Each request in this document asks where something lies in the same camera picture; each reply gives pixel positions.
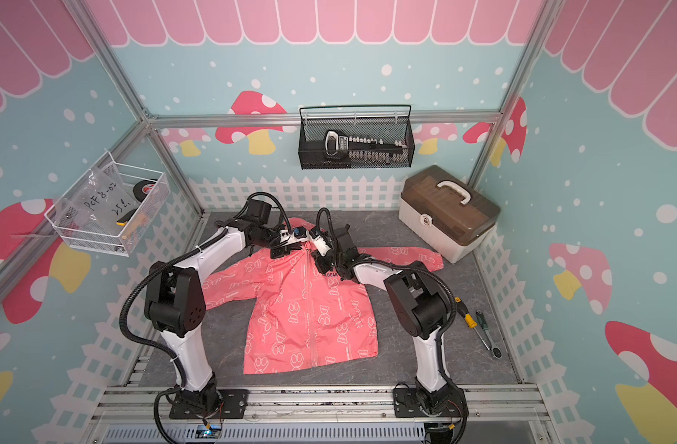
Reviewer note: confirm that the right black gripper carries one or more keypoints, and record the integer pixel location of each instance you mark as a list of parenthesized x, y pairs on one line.
[(318, 260)]

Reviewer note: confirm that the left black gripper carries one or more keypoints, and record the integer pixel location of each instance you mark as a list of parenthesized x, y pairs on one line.
[(282, 251)]

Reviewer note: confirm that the socket wrench set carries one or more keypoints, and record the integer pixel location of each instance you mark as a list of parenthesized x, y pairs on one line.
[(363, 152)]

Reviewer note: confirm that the black wire mesh basket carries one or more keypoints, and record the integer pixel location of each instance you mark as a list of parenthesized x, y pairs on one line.
[(388, 122)]

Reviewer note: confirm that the white brown storage toolbox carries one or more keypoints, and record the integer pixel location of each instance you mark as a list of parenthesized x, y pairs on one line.
[(446, 213)]

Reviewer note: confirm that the pink child rain jacket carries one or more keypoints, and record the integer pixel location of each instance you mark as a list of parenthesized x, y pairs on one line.
[(302, 318)]

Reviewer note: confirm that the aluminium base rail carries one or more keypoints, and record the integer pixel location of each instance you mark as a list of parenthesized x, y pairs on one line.
[(367, 414)]

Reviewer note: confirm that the yellow black screwdriver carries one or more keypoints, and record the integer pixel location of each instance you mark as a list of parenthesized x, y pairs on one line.
[(463, 311)]

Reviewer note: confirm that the white wire basket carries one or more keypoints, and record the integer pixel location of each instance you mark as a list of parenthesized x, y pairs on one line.
[(131, 235)]

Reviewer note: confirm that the clear plastic labelled bag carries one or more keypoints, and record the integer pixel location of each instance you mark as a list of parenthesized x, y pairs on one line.
[(98, 201)]

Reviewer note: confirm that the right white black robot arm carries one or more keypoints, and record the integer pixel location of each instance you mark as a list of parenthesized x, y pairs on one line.
[(425, 307)]

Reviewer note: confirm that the yellow black tool in basket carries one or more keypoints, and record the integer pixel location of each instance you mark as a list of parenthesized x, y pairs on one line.
[(123, 221)]

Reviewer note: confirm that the green handled wrench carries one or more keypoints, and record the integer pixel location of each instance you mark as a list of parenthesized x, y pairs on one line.
[(490, 342)]

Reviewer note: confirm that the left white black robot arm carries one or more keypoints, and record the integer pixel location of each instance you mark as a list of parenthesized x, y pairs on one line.
[(175, 303)]

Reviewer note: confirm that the black tape roll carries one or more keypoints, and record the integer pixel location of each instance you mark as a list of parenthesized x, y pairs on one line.
[(142, 189)]

